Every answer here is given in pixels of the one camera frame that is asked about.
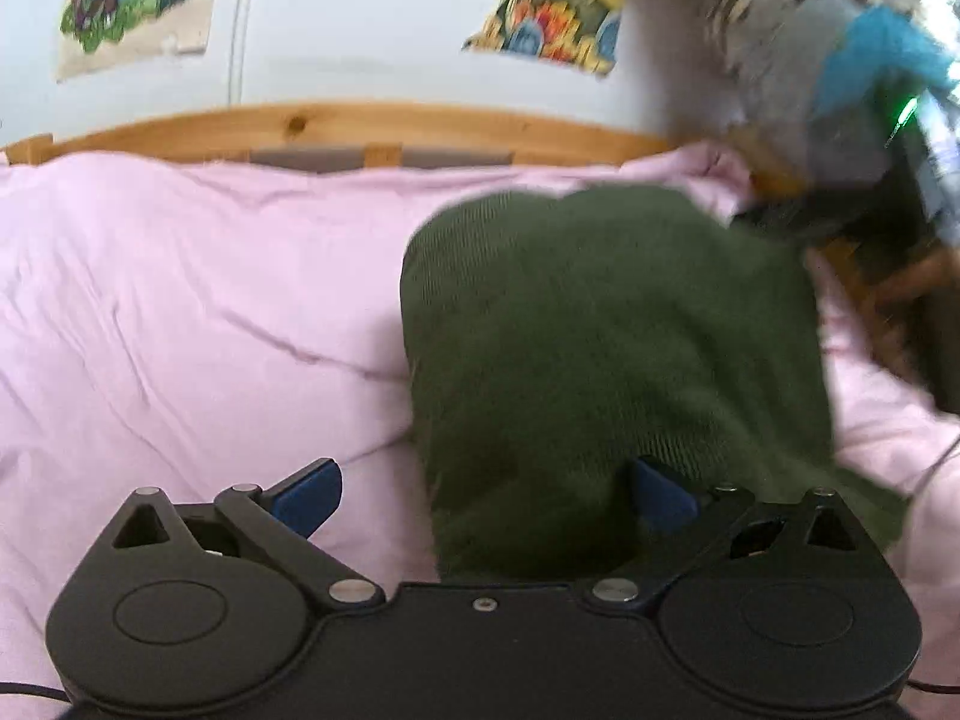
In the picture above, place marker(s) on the wooden bed frame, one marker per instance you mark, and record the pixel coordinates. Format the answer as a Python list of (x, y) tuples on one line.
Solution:
[(381, 132)]

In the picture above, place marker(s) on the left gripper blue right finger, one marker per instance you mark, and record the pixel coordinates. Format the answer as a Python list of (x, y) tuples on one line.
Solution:
[(685, 526)]

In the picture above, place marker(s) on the dark green corduroy shirt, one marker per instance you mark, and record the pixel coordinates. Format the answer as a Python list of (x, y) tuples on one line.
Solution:
[(556, 345)]

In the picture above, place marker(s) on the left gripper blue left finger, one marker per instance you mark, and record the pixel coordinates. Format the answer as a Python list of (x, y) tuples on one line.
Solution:
[(274, 526)]

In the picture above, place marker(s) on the anime girl green poster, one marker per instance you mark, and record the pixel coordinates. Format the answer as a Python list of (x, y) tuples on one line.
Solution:
[(99, 34)]

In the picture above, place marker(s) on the pink bed sheet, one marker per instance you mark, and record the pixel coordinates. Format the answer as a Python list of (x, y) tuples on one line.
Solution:
[(171, 331)]

